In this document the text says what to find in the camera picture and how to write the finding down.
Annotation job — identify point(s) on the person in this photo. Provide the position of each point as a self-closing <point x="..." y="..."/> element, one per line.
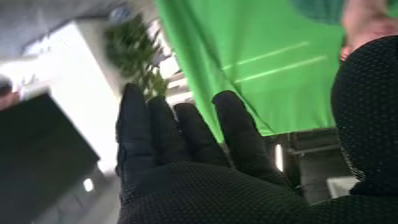
<point x="367" y="23"/>

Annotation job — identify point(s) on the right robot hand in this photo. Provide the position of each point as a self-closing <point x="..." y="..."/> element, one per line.
<point x="207" y="196"/>

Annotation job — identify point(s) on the green plant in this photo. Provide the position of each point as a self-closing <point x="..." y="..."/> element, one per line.
<point x="134" y="50"/>

